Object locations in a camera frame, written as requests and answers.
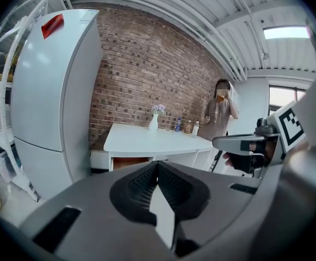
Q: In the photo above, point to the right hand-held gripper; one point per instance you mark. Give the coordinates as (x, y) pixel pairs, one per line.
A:
(289, 124)

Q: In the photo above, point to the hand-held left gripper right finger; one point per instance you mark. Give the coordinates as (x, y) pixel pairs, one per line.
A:
(217, 200)

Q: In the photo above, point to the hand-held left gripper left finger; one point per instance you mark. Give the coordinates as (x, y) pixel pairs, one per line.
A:
(92, 200)

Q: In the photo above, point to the wooden desk drawer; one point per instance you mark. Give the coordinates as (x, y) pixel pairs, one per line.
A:
(127, 162)

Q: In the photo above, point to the white desk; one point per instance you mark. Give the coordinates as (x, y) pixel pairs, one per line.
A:
(147, 140)

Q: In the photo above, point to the person's right hand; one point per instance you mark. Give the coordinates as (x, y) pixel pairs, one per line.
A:
(227, 160)

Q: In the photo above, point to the white plastic bottle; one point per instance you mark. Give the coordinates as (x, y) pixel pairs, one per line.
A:
(195, 130)

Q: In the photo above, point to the brown jar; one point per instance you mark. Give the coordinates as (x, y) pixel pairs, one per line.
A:
(188, 128)

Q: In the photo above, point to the orange drink cup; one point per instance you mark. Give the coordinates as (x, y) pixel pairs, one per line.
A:
(220, 98)

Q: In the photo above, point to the blue label bottle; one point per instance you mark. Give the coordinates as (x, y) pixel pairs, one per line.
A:
(178, 126)

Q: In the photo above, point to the window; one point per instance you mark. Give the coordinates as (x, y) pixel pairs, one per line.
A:
(285, 99)

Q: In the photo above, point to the purple flower bunch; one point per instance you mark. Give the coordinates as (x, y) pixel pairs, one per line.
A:
(159, 109)

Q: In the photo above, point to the white vase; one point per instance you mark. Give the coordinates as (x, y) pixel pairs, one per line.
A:
(153, 124)

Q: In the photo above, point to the clear plastic storage box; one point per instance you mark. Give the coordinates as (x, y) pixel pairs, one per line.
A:
(2, 159)

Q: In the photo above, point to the white refrigerator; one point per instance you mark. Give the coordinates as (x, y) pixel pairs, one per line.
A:
(49, 96)

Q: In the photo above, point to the ceiling light panel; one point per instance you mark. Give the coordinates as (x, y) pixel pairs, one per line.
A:
(285, 33)

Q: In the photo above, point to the white ceiling pipes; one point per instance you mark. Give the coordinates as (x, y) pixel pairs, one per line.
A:
(174, 12)

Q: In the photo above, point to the white metal shelf rack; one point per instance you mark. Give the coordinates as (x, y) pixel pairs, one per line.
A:
(2, 86)

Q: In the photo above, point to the red sticker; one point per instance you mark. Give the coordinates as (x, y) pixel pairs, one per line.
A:
(53, 26)

